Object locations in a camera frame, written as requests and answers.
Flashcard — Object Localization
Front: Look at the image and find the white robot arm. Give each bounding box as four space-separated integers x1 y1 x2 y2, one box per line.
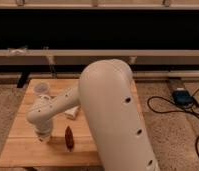
27 59 160 171

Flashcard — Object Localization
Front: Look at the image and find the small white box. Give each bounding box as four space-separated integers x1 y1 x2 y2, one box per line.
64 106 80 120

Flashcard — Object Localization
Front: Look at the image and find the white plastic cup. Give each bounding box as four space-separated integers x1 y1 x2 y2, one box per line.
33 82 50 99

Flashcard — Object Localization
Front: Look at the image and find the red chili pepper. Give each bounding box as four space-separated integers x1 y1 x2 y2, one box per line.
65 127 74 150

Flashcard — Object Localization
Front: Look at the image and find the wooden table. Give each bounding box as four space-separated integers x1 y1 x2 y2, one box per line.
0 79 101 167

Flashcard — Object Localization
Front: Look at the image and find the blue power adapter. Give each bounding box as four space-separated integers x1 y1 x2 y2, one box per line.
172 90 193 106

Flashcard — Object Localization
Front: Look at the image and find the black cable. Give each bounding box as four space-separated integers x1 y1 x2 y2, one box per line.
146 79 199 168

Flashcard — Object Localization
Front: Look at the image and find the metal rail beam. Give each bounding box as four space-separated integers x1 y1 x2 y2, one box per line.
0 49 199 65

